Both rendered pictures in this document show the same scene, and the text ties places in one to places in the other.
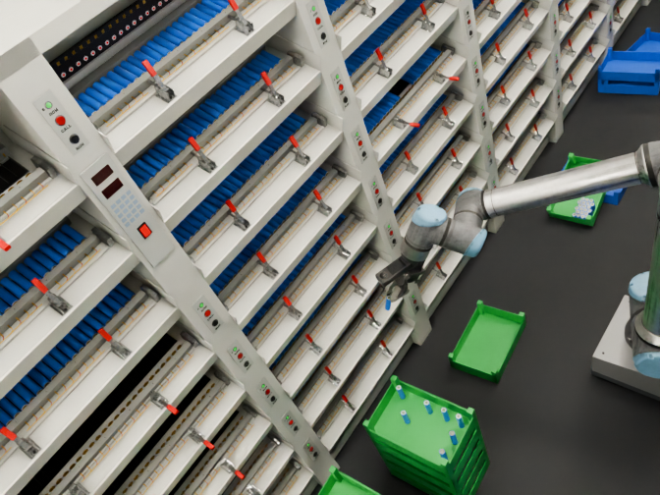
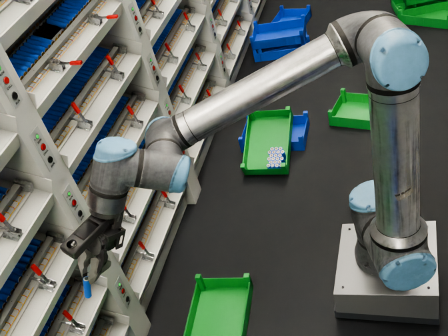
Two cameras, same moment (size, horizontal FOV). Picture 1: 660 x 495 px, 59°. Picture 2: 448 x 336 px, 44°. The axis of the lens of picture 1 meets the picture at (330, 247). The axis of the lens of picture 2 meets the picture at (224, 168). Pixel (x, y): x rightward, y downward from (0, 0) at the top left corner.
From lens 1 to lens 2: 0.51 m
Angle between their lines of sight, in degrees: 24
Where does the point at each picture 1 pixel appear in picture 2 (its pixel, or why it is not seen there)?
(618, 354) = (357, 283)
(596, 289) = (311, 231)
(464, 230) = (162, 158)
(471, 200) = (163, 128)
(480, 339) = (209, 318)
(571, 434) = not seen: outside the picture
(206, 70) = not seen: outside the picture
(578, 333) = (309, 279)
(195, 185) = not seen: outside the picture
